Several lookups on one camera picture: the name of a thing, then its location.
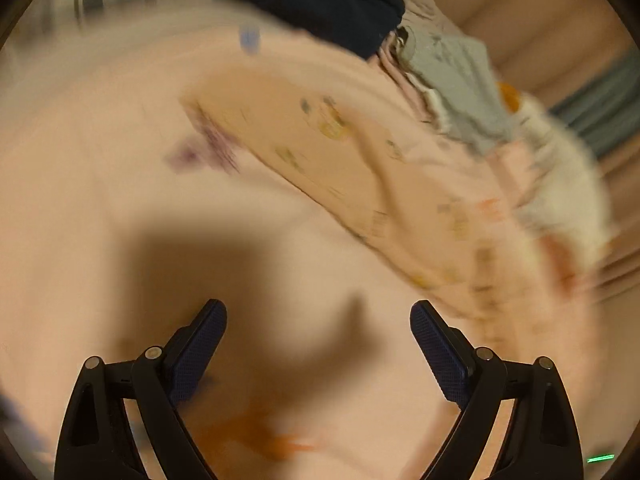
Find pink printed blanket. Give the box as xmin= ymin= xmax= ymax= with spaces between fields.
xmin=0 ymin=0 xmax=618 ymax=480

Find navy blue garment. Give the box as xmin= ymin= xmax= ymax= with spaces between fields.
xmin=214 ymin=0 xmax=407 ymax=60

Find grey-green garment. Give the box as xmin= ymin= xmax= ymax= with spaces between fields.
xmin=397 ymin=25 xmax=521 ymax=157

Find orange printed baby shirt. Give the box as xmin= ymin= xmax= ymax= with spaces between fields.
xmin=180 ymin=67 xmax=551 ymax=331

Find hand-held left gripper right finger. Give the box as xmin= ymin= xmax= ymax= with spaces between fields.
xmin=409 ymin=300 xmax=586 ymax=480

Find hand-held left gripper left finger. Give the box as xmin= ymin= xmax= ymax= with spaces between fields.
xmin=54 ymin=298 xmax=228 ymax=480

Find pale pink garment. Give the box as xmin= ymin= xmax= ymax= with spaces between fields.
xmin=377 ymin=47 xmax=451 ymax=127

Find blue-grey curtain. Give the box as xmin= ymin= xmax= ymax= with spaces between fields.
xmin=547 ymin=52 xmax=640 ymax=157

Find folded white clothes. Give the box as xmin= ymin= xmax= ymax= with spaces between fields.
xmin=515 ymin=97 xmax=617 ymax=267

